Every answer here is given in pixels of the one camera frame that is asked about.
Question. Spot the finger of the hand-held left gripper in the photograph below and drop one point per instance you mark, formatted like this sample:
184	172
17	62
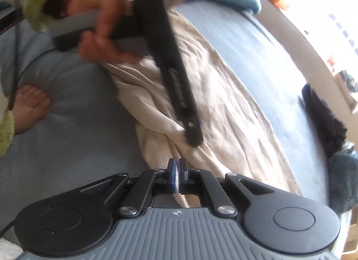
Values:
193	132

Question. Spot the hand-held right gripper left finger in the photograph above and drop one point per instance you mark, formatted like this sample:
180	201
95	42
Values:
173	177

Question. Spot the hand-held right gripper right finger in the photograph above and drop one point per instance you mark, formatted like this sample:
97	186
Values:
183	177

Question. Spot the beige pants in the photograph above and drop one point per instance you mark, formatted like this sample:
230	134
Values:
223	108

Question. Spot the grey bed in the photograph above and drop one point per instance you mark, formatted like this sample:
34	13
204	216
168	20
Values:
84	150

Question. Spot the dark navy garment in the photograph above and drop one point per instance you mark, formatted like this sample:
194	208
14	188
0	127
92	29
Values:
324	117

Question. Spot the person's bare foot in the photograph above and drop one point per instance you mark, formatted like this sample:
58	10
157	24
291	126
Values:
30	106

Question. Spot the light blue garment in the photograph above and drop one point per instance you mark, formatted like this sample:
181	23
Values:
345	181

